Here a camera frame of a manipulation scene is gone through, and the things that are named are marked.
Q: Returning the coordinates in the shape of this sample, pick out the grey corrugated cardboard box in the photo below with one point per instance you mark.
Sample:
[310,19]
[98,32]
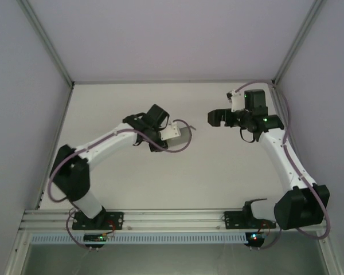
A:
[183,138]

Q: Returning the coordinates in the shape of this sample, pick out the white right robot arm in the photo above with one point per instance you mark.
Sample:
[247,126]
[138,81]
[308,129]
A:
[278,156]

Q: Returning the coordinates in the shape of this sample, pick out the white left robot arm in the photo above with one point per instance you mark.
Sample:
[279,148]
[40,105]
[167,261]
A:
[103,141]

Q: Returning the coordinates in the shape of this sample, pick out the aluminium frame post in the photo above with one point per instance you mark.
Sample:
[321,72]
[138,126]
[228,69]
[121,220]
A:
[48,43]
[298,40]

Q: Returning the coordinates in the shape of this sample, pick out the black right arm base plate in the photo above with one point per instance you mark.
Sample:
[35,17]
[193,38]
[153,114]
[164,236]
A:
[232,219]

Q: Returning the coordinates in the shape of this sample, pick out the aluminium mounting rail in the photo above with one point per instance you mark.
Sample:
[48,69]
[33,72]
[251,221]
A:
[172,219]

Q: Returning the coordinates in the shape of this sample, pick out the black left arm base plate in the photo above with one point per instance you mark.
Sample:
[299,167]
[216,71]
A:
[114,219]

